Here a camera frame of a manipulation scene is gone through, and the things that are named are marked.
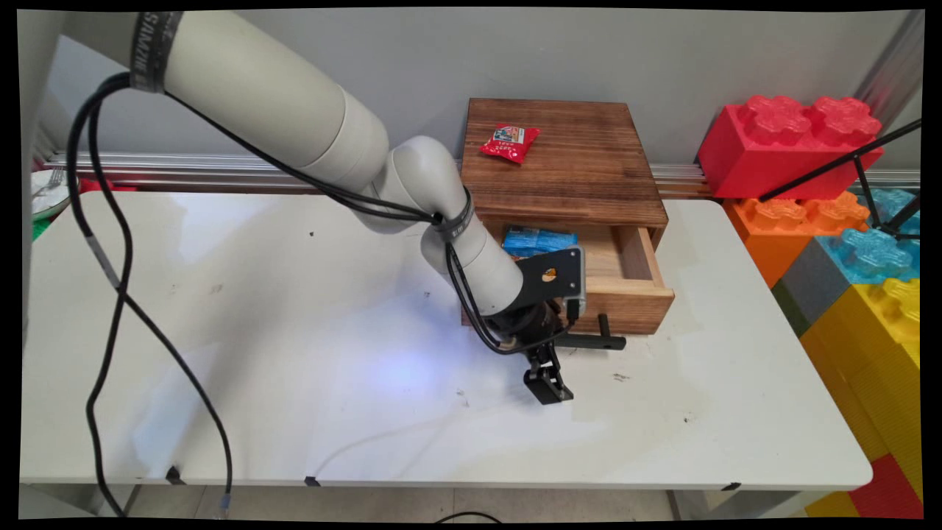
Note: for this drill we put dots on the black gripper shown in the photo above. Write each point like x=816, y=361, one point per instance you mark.
x=530, y=327

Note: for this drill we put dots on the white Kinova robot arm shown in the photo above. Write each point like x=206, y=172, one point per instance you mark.
x=280, y=96

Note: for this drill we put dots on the blue snack packet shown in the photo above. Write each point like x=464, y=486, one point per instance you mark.
x=541, y=240

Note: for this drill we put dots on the brown wooden drawer cabinet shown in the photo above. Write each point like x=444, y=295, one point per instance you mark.
x=581, y=169

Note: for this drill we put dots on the red snack packet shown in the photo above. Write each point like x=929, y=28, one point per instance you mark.
x=509, y=143

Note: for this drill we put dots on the orange giant toy brick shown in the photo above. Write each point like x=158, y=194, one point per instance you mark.
x=780, y=228

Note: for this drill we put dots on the grey giant toy brick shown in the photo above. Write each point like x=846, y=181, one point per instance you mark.
x=809, y=283

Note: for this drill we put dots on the red giant toy brick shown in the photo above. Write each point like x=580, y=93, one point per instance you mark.
x=780, y=151

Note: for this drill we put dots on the yellow giant toy brick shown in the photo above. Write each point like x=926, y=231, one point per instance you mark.
x=868, y=353

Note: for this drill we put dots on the light blue giant toy brick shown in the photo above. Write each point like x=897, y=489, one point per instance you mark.
x=876, y=254

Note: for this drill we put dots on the black tripod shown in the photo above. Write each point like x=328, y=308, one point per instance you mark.
x=831, y=168

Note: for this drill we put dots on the small red toy brick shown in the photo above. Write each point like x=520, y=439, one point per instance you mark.
x=887, y=493

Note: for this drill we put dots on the flat red object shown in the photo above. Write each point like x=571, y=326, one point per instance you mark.
x=103, y=185

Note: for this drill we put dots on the green board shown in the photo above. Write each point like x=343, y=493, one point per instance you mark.
x=40, y=228

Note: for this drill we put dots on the white plate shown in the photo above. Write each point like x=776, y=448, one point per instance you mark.
x=50, y=195

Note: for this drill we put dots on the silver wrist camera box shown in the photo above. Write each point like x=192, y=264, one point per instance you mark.
x=579, y=283

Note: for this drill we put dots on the aluminium rail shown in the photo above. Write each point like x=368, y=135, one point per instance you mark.
x=221, y=168

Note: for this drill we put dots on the aluminium post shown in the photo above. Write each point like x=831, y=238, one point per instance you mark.
x=890, y=73

